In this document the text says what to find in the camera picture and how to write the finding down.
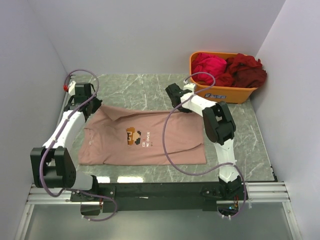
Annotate aluminium extrusion rail frame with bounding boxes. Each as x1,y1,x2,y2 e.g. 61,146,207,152
13,74,303,240

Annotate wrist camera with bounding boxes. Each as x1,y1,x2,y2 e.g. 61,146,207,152
63,80,95,97
183,82,197,92

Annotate orange plastic laundry basket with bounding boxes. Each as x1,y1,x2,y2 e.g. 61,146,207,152
189,51,257,104

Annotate bright pink crumpled t-shirt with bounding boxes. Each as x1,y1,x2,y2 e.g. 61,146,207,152
191,52,227,86

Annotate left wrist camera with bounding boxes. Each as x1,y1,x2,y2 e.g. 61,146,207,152
63,80,95,97

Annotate dusty pink printed t-shirt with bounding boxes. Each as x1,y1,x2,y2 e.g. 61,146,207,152
78,105,207,166

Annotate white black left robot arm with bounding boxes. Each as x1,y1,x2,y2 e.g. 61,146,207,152
30,96,102,201

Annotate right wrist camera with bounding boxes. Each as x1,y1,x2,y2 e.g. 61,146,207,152
183,82,197,92

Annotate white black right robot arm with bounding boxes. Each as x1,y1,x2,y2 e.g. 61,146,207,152
165,83,243,200

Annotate dark red crumpled t-shirt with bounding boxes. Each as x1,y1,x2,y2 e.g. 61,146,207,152
215,53,267,88

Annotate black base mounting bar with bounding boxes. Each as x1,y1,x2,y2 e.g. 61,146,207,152
69,181,248,216

